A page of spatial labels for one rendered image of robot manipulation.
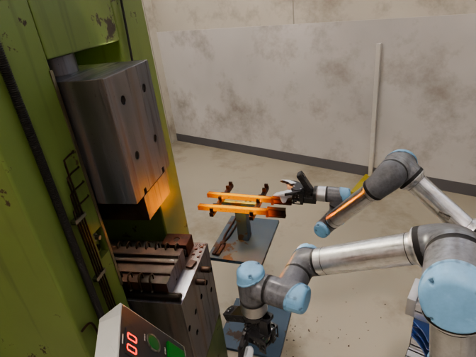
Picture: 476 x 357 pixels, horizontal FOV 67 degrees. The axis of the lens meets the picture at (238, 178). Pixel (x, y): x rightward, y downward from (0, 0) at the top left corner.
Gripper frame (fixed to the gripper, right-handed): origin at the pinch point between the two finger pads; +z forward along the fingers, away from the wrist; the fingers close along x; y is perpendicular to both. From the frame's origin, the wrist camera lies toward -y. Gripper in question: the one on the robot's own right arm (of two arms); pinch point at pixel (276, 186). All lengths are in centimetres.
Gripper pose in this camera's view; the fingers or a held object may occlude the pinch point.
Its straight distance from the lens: 180.6
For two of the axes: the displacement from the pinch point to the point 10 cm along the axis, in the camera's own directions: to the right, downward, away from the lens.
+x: 3.4, -4.6, 8.2
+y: 1.1, 8.9, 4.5
